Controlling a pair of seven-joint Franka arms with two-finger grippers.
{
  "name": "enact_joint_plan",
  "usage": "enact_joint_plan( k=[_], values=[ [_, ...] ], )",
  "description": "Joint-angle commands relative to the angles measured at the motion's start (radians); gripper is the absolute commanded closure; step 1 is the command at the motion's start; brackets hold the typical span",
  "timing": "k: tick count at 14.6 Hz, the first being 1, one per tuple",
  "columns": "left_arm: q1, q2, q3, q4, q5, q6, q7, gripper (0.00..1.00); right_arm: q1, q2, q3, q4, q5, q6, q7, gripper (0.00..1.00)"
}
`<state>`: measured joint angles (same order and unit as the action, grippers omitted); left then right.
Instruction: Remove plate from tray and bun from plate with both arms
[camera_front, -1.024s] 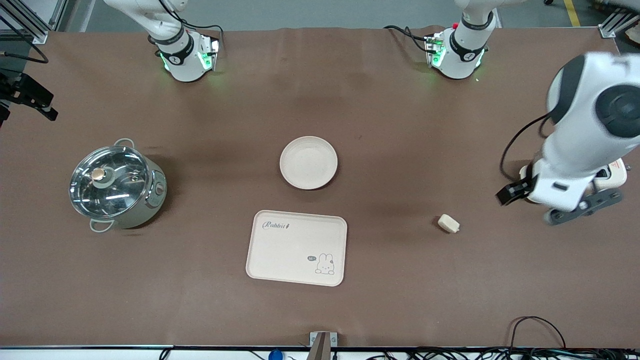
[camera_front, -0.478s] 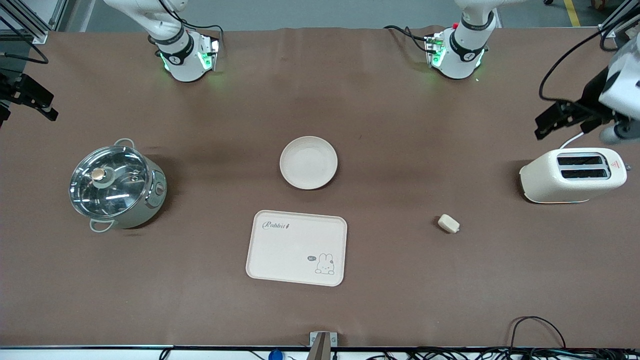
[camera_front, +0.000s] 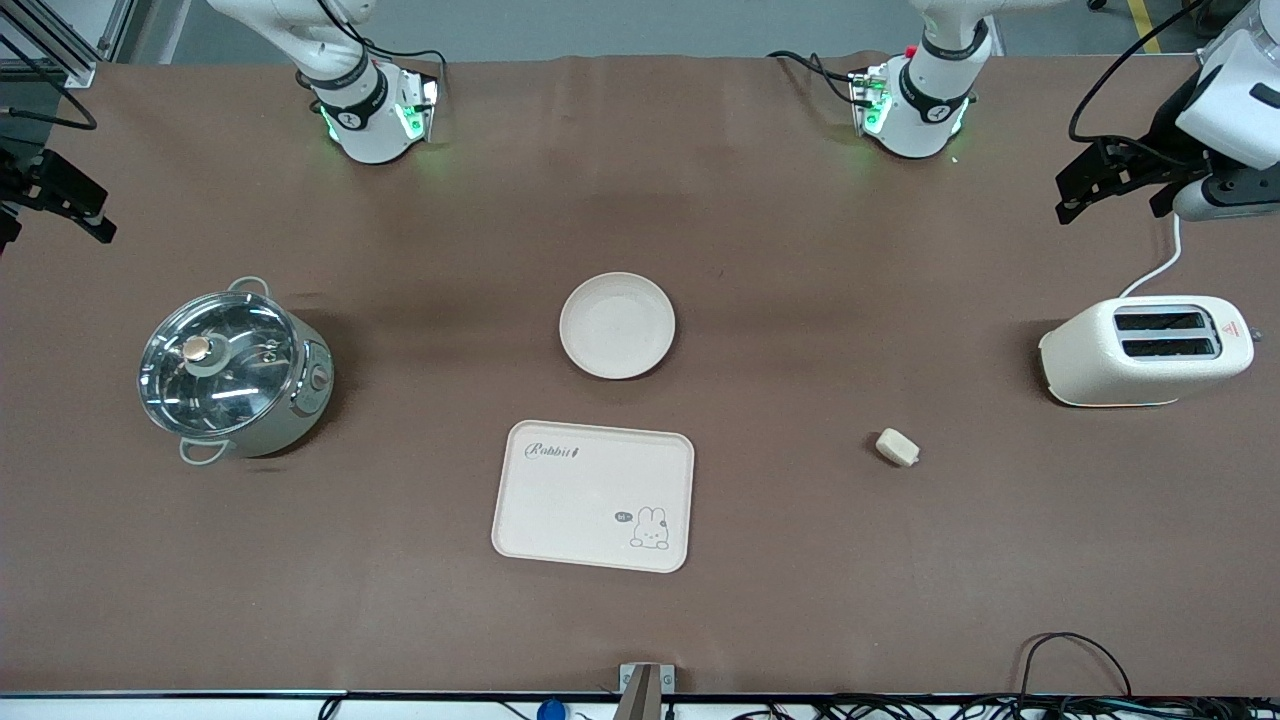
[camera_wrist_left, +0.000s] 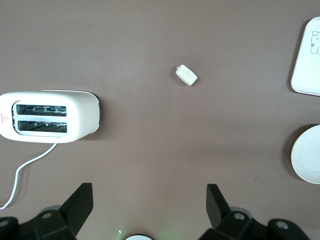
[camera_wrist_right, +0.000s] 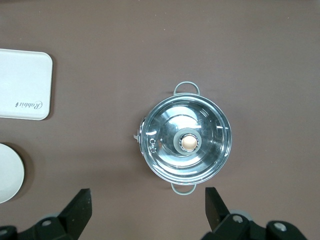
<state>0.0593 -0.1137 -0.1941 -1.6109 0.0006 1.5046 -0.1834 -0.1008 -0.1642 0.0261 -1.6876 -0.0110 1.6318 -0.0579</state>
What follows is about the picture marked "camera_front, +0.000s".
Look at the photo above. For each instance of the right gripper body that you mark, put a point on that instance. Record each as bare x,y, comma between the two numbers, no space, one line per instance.
20,187

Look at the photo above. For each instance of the small beige bun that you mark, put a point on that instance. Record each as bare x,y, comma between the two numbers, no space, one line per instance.
897,447

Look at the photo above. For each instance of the round beige plate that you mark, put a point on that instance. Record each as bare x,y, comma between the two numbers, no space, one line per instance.
617,326

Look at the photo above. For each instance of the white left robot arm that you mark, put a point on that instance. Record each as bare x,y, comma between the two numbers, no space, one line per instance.
925,100

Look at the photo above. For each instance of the arm base box green light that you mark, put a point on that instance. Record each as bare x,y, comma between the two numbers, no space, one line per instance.
425,105
868,100

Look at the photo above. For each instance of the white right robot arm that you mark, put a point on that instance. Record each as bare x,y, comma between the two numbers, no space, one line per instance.
350,110

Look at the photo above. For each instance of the glass pot lid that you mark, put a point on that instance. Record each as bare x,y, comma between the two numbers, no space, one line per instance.
215,365

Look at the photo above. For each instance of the cream two-slot toaster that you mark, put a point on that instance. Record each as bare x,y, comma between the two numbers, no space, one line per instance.
1120,375

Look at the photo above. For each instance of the steel electric cooking pot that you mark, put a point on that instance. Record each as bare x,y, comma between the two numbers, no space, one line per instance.
290,410

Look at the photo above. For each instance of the brown table cover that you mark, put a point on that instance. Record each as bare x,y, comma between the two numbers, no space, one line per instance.
800,300

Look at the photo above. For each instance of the beige rabbit print tray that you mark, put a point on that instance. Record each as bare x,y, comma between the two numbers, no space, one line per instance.
580,500

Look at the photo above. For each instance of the blue round cap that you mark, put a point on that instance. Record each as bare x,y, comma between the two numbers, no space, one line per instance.
551,711

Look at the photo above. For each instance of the aluminium frame profile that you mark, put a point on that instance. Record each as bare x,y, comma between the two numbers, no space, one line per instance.
78,74

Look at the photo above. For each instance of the grey metal camera bracket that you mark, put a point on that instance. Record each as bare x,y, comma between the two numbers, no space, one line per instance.
645,690

